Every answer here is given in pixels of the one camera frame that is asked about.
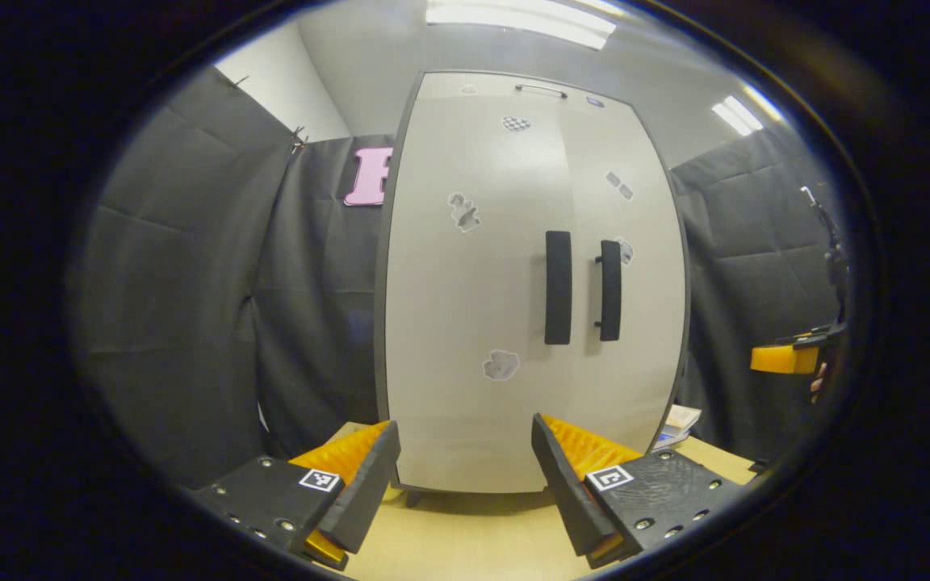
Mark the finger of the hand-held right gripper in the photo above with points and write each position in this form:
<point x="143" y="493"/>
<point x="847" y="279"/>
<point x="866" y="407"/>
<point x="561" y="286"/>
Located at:
<point x="780" y="359"/>

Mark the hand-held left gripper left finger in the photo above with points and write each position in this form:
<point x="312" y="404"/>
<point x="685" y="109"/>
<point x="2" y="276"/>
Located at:
<point x="364" y="492"/>

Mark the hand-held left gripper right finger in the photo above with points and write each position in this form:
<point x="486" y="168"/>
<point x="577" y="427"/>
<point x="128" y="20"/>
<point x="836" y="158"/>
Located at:
<point x="566" y="484"/>

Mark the white shoe cabinet door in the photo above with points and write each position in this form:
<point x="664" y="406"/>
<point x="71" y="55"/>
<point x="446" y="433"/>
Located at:
<point x="643" y="282"/>
<point x="465" y="307"/>

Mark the white and grey shoe cabinet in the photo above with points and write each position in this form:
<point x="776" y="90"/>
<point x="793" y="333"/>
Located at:
<point x="473" y="307"/>

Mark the white paper booklet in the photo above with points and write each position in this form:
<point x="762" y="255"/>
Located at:
<point x="679" y="426"/>

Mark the small ceiling light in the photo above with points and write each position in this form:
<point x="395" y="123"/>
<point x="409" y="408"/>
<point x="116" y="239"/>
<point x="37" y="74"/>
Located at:
<point x="743" y="111"/>

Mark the black backdrop cloth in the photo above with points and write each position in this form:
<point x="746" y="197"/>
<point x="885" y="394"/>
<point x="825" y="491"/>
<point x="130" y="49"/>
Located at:
<point x="190" y="282"/>

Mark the large ceiling light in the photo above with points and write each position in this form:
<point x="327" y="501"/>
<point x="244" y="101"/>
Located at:
<point x="521" y="20"/>

